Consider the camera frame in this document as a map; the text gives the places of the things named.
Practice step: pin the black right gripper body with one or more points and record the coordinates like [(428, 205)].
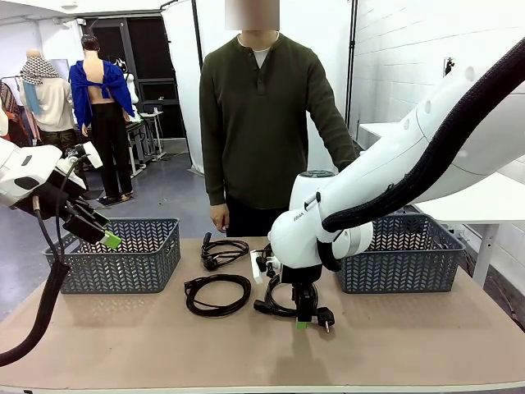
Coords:
[(301, 277)]

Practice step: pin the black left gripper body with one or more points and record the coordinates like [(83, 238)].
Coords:
[(53, 201)]

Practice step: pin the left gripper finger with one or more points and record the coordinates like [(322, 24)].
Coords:
[(92, 213), (88, 230)]

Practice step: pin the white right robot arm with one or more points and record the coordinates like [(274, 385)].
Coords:
[(393, 164)]

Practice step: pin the person's right forearm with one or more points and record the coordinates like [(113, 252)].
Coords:
[(215, 184)]

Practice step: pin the person's right hand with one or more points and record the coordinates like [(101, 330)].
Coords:
[(219, 217)]

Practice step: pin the grey perforated plastic basket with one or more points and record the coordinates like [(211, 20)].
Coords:
[(402, 267), (123, 271)]

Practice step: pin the mannequin in blue shirt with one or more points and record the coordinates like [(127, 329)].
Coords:
[(102, 123)]

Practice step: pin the mannequin in beige sweater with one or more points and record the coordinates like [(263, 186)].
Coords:
[(51, 102)]

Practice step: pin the patterned garment on rack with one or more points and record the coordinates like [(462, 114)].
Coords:
[(10, 111)]

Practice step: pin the background metal desk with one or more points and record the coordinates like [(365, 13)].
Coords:
[(143, 123)]

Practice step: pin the white humanoid figure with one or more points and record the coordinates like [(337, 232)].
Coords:
[(129, 86)]

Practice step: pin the person in olive shirt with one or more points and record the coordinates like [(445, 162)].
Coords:
[(254, 135)]

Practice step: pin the white backdrop panel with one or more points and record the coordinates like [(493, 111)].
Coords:
[(180, 82)]

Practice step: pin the white table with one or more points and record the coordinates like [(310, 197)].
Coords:
[(484, 201)]

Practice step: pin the black light stand pole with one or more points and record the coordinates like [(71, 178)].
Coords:
[(351, 61)]

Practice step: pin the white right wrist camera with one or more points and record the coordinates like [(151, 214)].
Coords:
[(256, 267)]

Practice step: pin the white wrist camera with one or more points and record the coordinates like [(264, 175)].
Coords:
[(256, 267), (92, 156)]

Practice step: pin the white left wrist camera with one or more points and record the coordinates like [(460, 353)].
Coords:
[(92, 156)]

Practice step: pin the black wall mounted camera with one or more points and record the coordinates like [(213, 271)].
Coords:
[(449, 66)]

